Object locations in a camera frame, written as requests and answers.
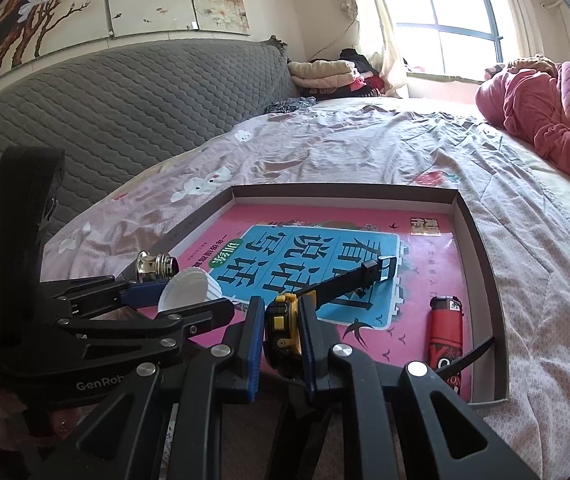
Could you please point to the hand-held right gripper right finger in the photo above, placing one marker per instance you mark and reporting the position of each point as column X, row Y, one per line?
column 310, row 345

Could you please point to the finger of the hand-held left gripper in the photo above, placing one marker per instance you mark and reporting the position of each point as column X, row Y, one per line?
column 142, row 294
column 175, row 322

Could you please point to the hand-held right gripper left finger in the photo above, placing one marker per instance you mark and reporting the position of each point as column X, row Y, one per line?
column 254, row 355

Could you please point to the yellow and black wristwatch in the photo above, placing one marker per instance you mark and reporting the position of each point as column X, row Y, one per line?
column 282, row 325

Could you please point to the gold perfume bottle white cap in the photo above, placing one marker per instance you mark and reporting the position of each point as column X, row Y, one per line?
column 187, row 287

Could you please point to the red and black lighter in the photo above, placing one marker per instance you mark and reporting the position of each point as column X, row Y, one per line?
column 446, row 330

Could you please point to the grey cardboard box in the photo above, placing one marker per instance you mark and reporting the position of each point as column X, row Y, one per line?
column 485, row 270

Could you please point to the pink and blue book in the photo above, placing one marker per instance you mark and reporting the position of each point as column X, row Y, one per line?
column 365, row 230

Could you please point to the grey quilted headboard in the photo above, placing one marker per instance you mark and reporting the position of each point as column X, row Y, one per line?
column 115, row 120

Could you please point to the pink printed bedsheet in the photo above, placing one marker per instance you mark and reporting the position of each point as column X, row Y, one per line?
column 365, row 145

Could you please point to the dark floral cloth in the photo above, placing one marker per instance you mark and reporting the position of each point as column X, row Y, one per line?
column 287, row 105

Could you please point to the stack of folded blankets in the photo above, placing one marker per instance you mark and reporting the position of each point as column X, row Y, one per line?
column 322, row 75

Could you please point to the pile of dark clothes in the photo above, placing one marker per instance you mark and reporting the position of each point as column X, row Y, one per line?
column 365, row 77

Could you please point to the cream curtain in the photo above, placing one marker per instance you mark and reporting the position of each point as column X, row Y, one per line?
column 525, row 10
column 375, row 20

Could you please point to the pink quilt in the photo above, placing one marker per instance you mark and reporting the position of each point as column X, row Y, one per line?
column 555, row 105

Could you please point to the window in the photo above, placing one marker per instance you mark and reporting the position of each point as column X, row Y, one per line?
column 440, row 15

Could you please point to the brown cloth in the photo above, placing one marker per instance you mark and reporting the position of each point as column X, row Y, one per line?
column 532, row 63

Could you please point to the flower wall painting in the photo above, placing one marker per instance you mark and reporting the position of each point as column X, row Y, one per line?
column 115, row 0

